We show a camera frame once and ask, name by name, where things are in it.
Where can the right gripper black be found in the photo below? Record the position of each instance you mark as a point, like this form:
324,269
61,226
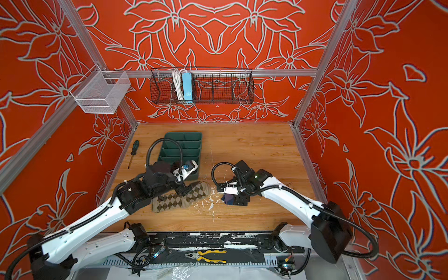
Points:
240,200

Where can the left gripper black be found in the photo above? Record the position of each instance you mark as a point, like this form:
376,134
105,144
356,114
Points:
183,188

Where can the purple sock yellow cuff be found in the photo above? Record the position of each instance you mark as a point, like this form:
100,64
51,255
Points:
229,199

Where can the beige argyle sock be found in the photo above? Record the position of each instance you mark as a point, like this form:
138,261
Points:
200,191

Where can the green plastic divided tray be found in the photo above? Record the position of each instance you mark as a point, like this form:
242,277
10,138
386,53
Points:
190,143

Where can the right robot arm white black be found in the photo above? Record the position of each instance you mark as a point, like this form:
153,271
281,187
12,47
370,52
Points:
328,232

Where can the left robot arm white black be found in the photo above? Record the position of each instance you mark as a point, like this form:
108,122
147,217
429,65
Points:
52,257

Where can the light blue box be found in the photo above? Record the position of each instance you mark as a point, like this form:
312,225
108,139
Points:
187,81

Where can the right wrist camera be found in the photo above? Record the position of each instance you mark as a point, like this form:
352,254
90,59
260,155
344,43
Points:
232,190

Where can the green handle screwdriver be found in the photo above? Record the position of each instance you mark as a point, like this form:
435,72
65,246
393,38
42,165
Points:
134,150

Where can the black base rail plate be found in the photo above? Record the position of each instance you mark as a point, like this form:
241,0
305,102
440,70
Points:
262,242

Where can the yellow handle pliers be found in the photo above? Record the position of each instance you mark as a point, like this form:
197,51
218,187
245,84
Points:
205,256

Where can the white slotted cable duct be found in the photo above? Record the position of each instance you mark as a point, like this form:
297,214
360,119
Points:
270,262

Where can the black wire wall basket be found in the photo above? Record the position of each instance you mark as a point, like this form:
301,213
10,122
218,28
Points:
211,86

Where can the white wire mesh basket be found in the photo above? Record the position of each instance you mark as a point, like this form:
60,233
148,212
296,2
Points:
97,94

